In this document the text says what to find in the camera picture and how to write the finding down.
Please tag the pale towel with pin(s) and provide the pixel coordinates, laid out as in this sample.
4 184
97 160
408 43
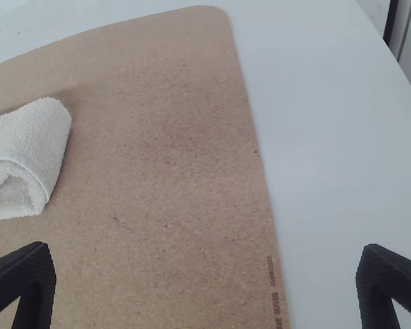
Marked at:
24 147

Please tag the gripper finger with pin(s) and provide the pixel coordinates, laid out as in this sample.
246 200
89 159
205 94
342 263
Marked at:
373 274
42 270

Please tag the grey drawer cabinet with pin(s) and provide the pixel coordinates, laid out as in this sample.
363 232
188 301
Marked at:
409 27

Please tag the cork mat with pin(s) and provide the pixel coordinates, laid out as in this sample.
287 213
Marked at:
157 154

